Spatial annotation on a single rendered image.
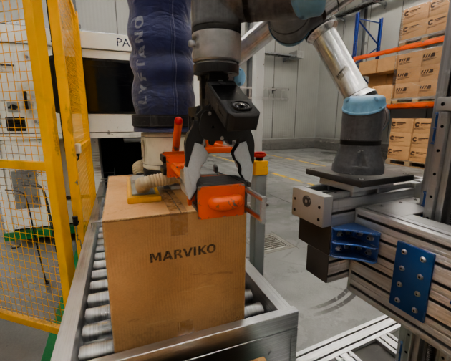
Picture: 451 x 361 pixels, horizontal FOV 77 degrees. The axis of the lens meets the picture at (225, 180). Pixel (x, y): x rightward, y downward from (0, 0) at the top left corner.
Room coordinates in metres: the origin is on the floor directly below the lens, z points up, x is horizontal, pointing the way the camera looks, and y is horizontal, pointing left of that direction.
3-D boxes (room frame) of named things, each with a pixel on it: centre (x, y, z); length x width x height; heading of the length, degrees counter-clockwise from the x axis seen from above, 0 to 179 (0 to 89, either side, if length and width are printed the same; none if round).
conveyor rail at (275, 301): (1.88, 0.21, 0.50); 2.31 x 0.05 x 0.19; 21
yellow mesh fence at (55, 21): (2.19, 1.12, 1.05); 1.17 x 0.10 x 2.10; 21
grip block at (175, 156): (0.78, 0.13, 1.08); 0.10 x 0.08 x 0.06; 109
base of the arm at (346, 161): (0.88, -0.42, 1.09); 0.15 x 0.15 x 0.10
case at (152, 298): (1.02, 0.23, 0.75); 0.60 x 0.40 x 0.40; 21
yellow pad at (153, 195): (0.98, 0.30, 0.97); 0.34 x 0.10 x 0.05; 19
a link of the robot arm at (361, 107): (0.88, -0.42, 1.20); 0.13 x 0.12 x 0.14; 146
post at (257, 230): (1.39, -0.17, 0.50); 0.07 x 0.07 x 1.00; 21
